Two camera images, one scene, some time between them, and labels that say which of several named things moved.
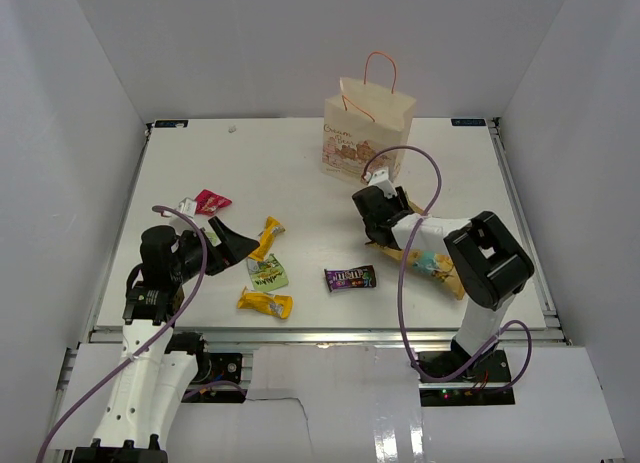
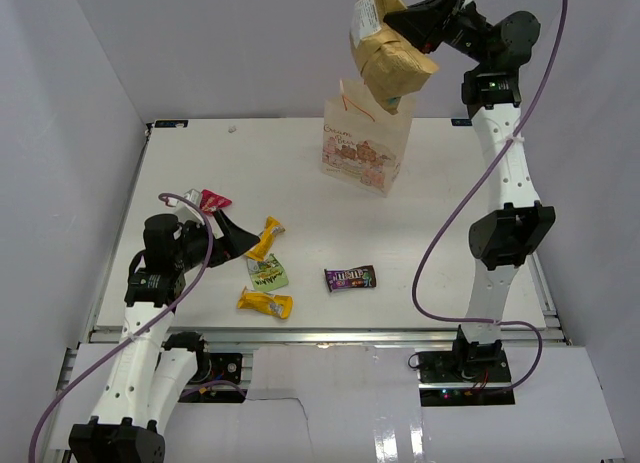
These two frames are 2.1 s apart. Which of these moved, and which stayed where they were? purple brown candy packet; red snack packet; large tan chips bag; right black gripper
Moved: large tan chips bag; right black gripper
Stayed: purple brown candy packet; red snack packet
